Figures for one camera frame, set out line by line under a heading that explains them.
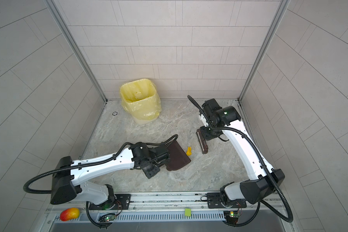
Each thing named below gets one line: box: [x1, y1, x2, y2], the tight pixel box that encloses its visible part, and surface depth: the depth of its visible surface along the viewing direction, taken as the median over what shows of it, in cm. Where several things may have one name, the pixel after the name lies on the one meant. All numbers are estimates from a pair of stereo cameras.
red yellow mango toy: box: [59, 207, 80, 222], surface depth 67 cm
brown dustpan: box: [163, 140, 192, 172], surface depth 80 cm
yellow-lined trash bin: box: [119, 78, 162, 126], surface depth 93 cm
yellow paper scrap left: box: [186, 146, 192, 157], surface depth 90 cm
